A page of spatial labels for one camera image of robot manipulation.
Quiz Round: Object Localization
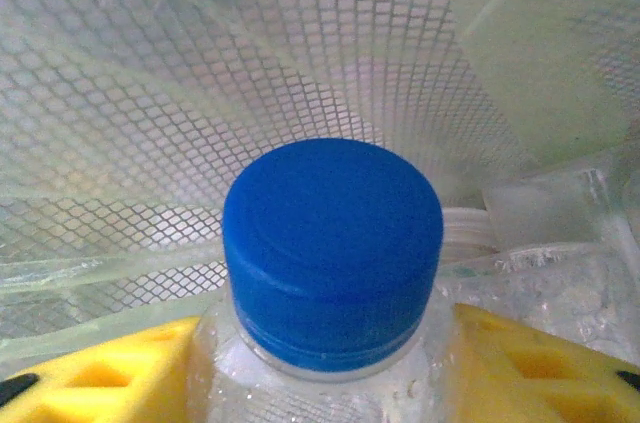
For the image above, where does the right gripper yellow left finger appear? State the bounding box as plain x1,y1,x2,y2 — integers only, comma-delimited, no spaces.
0,315,201,423

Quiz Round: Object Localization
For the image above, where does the blue cap clear plastic bottle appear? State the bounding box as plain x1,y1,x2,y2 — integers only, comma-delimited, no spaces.
187,137,464,423

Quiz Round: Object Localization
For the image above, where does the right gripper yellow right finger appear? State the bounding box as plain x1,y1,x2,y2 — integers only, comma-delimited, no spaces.
452,303,640,423

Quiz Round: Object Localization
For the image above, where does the blue label bottle white cap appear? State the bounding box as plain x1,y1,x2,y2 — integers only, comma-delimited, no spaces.
439,152,640,359

